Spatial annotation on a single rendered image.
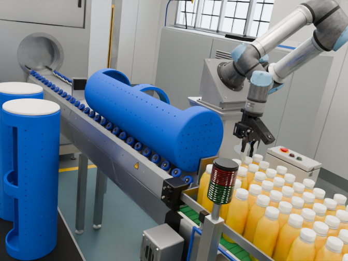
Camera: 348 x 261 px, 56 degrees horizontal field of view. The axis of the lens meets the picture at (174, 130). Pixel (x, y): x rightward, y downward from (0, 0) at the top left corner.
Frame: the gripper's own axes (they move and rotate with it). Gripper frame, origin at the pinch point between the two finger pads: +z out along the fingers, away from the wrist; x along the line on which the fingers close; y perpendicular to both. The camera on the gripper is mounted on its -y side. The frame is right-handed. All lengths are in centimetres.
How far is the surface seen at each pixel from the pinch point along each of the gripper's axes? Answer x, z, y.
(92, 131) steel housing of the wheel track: 23, 20, 94
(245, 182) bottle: 10.7, 3.4, -8.8
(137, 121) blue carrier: 24, -3, 46
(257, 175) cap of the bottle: 8.7, -0.5, -12.0
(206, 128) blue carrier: 7.6, -7.9, 18.2
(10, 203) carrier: 60, 78, 129
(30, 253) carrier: 60, 87, 87
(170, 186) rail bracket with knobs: 33.7, 7.7, 6.1
